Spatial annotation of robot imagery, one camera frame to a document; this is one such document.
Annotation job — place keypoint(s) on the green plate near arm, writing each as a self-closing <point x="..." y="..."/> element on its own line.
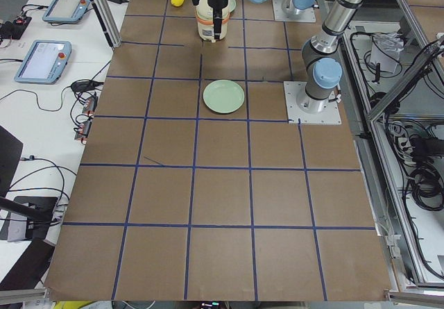
<point x="223" y="96"/>
<point x="232" y="5"/>

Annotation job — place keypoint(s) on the white rice cooker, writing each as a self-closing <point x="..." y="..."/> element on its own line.
<point x="204" y="17"/>

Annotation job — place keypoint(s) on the yellow toy pepper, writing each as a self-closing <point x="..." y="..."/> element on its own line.
<point x="177" y="3"/>

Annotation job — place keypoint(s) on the upper teach pendant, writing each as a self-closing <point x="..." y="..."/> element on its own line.
<point x="65" y="11"/>

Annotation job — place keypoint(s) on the teach pendant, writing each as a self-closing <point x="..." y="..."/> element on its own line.
<point x="65" y="11"/>
<point x="44" y="62"/>

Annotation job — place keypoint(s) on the brown paper table mat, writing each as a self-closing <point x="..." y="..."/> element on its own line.
<point x="173" y="201"/>

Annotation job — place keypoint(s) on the lower teach pendant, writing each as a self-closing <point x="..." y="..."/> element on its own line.
<point x="44" y="62"/>

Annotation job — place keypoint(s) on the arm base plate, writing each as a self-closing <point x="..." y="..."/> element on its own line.
<point x="302" y="109"/>
<point x="307" y="16"/>

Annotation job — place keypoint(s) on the aluminium frame post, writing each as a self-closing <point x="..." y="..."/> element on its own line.
<point x="107" y="23"/>

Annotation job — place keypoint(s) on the black camera stand base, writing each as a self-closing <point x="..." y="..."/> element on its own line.
<point x="28" y="218"/>

